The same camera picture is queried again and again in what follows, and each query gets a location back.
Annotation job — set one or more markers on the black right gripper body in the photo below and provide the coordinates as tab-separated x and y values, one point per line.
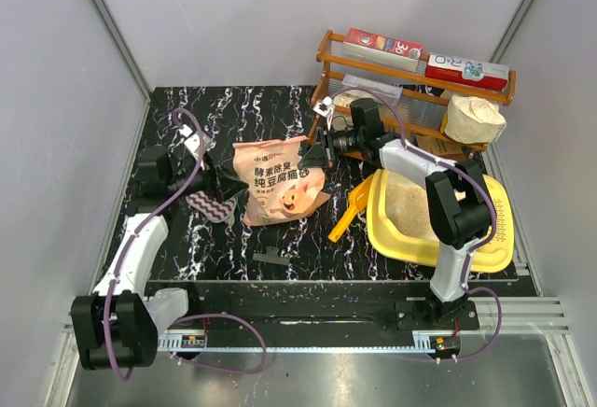
330	146

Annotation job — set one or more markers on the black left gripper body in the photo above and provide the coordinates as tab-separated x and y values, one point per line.
216	183

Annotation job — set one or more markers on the yellow plastic litter scoop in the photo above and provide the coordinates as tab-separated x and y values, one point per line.
357	202

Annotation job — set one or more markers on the pink cat litter bag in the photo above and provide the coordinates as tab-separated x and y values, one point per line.
278	190

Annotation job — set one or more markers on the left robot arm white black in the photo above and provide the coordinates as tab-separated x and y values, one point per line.
159	185

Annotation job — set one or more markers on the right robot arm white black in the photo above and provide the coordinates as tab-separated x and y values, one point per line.
461	211

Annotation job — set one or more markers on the brown cat litter granules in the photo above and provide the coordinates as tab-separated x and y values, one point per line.
406	207

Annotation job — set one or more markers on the yellow litter box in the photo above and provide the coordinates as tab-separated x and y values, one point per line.
387	240

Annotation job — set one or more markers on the brown cardboard box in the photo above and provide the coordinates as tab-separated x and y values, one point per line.
444	149

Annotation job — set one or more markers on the red 3D toothpaste box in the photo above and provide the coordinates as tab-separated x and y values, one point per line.
384	50

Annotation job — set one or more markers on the red white R+O box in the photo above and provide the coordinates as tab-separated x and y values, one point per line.
488	76

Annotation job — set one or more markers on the purple wavy striped sponge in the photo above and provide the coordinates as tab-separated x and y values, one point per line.
216	212

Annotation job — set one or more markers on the grey metal scraper blade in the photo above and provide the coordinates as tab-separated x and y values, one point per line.
272	256

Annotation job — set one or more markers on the wooden two-tier shelf rack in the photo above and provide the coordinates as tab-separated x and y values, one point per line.
421	101

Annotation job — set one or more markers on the beige tissue pack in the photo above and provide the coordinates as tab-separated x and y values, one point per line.
471	120

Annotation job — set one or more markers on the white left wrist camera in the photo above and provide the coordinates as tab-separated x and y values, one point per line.
196	144

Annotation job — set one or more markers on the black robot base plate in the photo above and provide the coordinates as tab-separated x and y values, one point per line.
400	314

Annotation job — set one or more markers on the aluminium frame rail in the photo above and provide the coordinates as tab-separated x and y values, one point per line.
536	318

